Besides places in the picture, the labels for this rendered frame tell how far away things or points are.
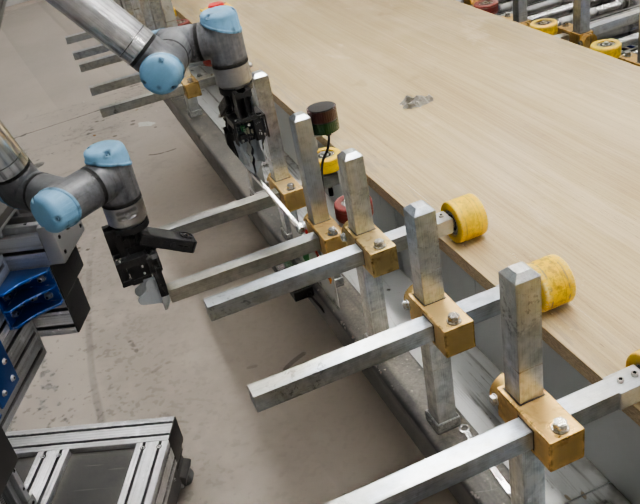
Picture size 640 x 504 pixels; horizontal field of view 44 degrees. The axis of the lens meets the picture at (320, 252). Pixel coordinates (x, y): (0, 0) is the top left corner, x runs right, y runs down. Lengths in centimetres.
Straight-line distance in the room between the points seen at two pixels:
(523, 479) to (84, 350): 217
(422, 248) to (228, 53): 65
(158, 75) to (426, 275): 63
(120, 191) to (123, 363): 153
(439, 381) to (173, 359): 166
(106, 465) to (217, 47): 117
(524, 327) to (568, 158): 82
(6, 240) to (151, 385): 118
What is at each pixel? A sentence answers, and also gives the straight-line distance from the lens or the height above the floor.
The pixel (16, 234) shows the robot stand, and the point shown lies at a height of 98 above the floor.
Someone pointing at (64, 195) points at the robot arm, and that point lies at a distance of 138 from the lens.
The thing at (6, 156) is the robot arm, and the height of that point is 121.
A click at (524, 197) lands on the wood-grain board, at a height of 90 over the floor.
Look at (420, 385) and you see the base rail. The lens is 147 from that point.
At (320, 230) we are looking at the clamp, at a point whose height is 87.
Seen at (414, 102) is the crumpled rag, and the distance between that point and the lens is 205.
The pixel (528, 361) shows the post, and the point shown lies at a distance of 100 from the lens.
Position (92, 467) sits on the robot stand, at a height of 21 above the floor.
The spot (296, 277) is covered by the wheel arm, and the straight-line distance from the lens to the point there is 135.
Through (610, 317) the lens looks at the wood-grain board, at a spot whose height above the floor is 90.
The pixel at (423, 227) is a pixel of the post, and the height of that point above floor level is 111.
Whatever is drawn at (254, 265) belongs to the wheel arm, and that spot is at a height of 85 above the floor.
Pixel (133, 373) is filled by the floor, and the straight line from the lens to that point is 285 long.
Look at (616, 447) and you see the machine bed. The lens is 136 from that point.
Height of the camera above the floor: 170
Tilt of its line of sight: 32 degrees down
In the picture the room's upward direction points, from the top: 11 degrees counter-clockwise
